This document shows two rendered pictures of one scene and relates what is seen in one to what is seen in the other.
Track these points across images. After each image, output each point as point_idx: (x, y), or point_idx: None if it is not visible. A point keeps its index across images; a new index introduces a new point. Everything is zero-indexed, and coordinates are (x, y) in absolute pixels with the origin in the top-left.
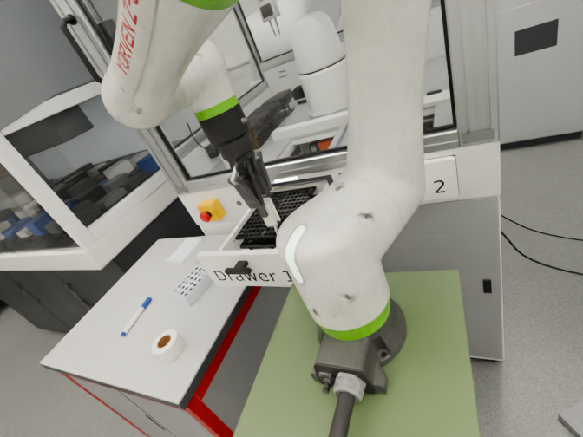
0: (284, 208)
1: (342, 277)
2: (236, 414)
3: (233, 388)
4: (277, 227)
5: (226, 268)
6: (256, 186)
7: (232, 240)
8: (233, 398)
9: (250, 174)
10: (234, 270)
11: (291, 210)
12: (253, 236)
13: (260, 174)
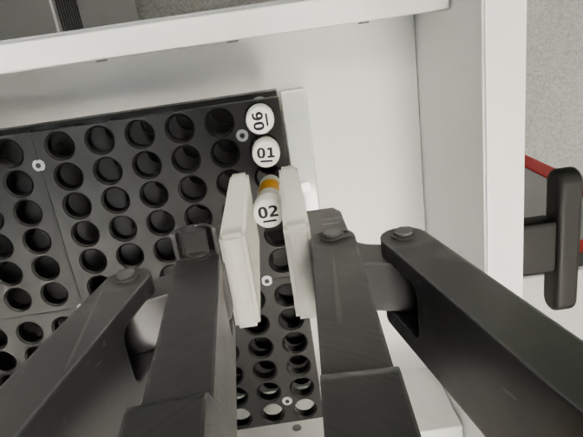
0: (45, 274)
1: None
2: (535, 191)
3: (525, 211)
4: (272, 184)
5: (562, 303)
6: (337, 321)
7: (303, 433)
8: (533, 204)
9: (417, 426)
10: (576, 251)
11: (62, 210)
12: (304, 320)
13: (146, 384)
